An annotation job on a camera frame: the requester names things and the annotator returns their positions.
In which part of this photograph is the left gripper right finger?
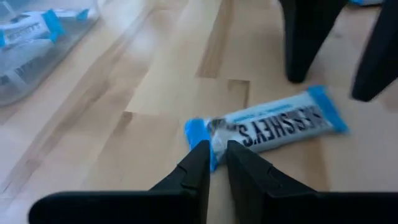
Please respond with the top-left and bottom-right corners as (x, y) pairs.
(226, 140), (324, 224)

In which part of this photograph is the clear plastic bin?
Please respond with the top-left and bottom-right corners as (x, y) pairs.
(0, 0), (101, 107)

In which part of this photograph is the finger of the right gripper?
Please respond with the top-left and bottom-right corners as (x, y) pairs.
(351, 0), (398, 102)
(279, 0), (348, 83)

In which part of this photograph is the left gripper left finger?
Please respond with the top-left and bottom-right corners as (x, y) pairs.
(149, 140), (211, 224)

